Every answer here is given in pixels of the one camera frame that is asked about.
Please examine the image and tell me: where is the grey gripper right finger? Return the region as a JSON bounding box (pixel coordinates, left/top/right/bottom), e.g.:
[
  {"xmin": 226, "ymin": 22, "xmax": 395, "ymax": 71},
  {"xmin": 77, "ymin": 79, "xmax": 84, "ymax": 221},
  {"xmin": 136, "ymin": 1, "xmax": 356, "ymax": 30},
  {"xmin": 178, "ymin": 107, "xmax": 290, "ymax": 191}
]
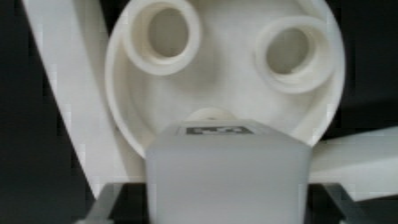
[{"xmin": 308, "ymin": 183, "xmax": 377, "ymax": 224}]

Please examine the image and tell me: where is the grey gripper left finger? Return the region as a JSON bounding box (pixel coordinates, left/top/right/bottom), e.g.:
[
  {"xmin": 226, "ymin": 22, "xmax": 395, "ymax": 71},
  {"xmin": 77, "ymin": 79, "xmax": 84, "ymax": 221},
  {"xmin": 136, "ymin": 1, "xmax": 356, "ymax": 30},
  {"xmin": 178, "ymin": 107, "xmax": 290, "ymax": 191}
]
[{"xmin": 73, "ymin": 183, "xmax": 148, "ymax": 224}]

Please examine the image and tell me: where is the white stool leg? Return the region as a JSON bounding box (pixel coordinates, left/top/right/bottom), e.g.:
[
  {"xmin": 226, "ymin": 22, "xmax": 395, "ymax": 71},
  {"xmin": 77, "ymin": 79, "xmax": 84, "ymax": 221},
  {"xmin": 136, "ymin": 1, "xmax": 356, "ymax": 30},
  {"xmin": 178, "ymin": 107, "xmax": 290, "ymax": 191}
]
[{"xmin": 146, "ymin": 109, "xmax": 312, "ymax": 224}]

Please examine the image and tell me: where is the white U-shaped fence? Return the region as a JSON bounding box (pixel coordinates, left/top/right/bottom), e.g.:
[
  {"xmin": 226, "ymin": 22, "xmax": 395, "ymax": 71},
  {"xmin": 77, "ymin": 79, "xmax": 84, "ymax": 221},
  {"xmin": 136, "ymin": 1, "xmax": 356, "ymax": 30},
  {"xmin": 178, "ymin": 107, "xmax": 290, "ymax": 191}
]
[{"xmin": 22, "ymin": 0, "xmax": 398, "ymax": 201}]

